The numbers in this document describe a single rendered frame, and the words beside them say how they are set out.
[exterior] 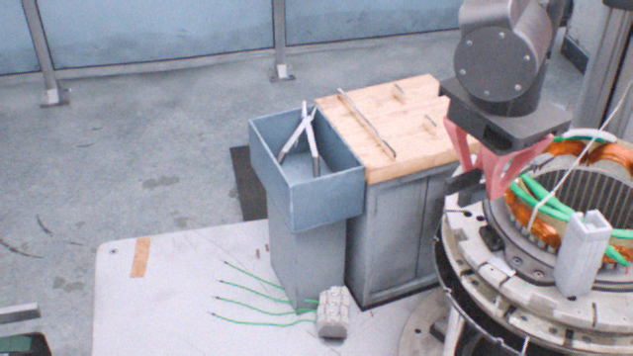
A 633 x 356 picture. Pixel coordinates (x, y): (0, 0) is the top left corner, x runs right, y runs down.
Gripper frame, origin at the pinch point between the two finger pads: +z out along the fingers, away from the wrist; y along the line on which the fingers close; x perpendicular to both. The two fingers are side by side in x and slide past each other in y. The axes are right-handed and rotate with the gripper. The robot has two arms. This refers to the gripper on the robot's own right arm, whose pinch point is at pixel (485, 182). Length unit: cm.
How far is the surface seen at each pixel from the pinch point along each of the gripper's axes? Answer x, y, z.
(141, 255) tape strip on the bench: -20, -52, 44
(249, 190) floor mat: 44, -142, 120
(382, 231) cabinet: 7.2, -22.4, 27.7
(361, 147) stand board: 5.6, -26.8, 14.9
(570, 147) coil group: 20.9, -6.1, 7.3
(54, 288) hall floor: -30, -133, 123
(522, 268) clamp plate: 4.8, 3.3, 11.1
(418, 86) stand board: 22.2, -35.4, 14.5
